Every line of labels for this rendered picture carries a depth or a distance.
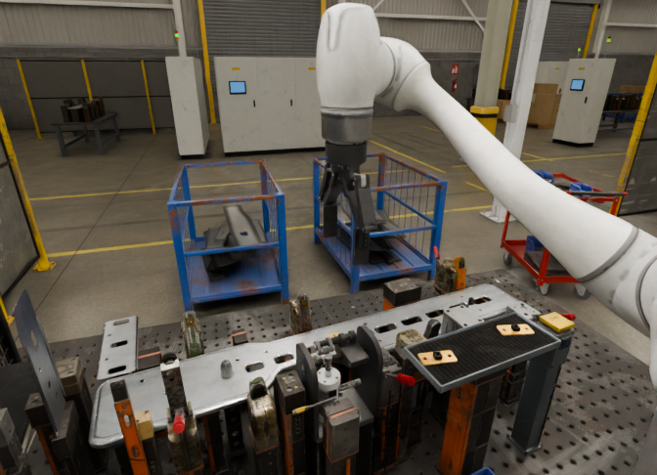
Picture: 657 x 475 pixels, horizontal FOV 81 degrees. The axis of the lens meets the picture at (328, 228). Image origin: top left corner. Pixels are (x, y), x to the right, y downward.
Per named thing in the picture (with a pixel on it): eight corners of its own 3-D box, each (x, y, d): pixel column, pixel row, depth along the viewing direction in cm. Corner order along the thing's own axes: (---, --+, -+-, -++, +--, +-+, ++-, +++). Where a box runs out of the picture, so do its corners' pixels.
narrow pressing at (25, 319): (67, 401, 98) (28, 285, 85) (60, 438, 89) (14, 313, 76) (65, 402, 98) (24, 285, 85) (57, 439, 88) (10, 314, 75)
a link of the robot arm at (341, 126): (357, 104, 72) (356, 136, 75) (312, 106, 69) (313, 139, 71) (383, 107, 65) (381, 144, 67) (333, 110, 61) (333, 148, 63)
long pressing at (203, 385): (483, 280, 157) (484, 277, 156) (530, 309, 138) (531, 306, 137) (97, 384, 105) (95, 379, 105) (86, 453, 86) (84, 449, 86)
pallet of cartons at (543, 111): (558, 127, 1260) (568, 83, 1208) (540, 129, 1234) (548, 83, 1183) (529, 123, 1364) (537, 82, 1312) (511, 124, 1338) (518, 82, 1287)
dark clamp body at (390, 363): (378, 436, 123) (385, 338, 109) (402, 472, 112) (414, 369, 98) (349, 449, 119) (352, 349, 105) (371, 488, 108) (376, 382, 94)
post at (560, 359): (522, 428, 126) (552, 315, 109) (543, 447, 119) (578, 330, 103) (505, 436, 123) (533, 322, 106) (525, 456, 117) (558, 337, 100)
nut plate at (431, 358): (451, 351, 92) (451, 346, 92) (458, 362, 89) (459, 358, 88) (416, 354, 91) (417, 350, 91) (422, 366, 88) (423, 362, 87)
